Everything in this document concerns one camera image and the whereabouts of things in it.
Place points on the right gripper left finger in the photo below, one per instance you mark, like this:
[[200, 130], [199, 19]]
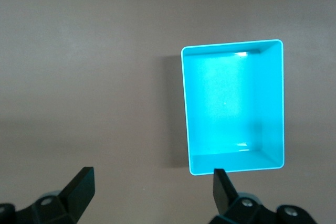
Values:
[[78, 190]]

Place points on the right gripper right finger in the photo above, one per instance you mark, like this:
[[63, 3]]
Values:
[[223, 192]]

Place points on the turquoise plastic bin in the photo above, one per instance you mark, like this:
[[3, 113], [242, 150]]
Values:
[[223, 103]]

